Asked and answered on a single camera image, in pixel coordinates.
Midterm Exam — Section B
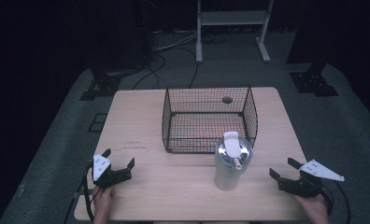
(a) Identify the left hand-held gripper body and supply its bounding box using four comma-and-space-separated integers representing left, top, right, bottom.
92, 153, 133, 189

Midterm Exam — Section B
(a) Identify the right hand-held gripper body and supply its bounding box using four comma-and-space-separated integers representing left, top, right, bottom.
277, 159, 346, 199

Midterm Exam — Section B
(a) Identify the person's right hand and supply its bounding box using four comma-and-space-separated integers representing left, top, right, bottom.
292, 194, 331, 224

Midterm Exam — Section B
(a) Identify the person's left hand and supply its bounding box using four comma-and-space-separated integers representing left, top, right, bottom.
92, 185, 117, 224

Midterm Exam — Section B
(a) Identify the steel tumbler with white lid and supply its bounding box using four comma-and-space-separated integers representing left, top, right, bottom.
213, 131, 254, 192

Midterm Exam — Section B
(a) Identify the black stand base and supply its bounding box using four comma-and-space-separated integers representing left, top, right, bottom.
78, 66, 122, 102
288, 61, 340, 98

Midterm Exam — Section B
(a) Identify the white metal stand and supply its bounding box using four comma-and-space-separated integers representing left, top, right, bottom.
195, 0, 276, 64

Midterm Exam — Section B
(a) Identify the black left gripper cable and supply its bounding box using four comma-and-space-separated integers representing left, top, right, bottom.
81, 160, 96, 224

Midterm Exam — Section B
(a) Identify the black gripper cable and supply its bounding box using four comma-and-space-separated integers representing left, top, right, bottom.
81, 160, 96, 224
320, 181, 352, 224

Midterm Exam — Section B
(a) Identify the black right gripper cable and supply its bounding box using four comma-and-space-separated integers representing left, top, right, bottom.
320, 181, 352, 224

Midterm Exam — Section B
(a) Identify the black wire mesh basket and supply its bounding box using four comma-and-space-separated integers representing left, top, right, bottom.
161, 86, 259, 154

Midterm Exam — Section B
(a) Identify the black floor cable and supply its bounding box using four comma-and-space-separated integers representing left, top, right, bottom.
132, 52, 167, 91
156, 46, 200, 89

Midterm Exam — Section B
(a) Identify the white floor cable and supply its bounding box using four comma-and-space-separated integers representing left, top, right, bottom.
154, 29, 200, 52

